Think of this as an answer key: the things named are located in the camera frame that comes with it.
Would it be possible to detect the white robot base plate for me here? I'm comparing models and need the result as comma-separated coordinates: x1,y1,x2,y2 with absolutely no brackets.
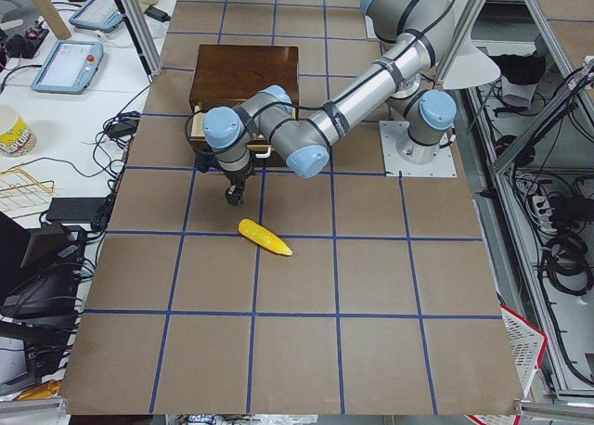
380,121,457,178

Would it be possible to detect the white plastic basket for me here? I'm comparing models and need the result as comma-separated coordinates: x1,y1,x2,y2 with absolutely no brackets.
500,305,548,397

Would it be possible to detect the dark wooden drawer box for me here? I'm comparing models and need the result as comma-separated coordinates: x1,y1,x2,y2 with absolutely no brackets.
188,45,299,172

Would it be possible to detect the black power adapter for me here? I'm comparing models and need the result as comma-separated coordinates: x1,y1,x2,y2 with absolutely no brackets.
145,6,171,22

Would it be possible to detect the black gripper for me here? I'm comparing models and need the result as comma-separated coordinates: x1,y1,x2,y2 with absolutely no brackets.
220,153,254,206

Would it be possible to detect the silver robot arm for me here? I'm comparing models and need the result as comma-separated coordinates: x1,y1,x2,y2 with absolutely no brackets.
202,0,459,206

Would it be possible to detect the yellow corn cob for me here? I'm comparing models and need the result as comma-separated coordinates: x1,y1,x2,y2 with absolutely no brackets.
238,218,292,256

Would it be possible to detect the gold wire rack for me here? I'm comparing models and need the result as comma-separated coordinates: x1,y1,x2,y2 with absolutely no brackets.
0,167,55,218

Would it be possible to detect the yellow popcorn cup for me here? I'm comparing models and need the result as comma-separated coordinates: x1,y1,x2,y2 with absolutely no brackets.
1,105,37,157

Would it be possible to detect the blue teach pendant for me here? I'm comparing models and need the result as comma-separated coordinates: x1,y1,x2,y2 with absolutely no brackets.
69,0,123,32
31,41,104,95

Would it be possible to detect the cardboard tube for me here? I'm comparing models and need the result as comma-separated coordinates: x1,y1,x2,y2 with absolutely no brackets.
31,0,71,40

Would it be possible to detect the aluminium frame post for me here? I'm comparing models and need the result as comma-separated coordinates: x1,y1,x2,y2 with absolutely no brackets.
114,0,163,77

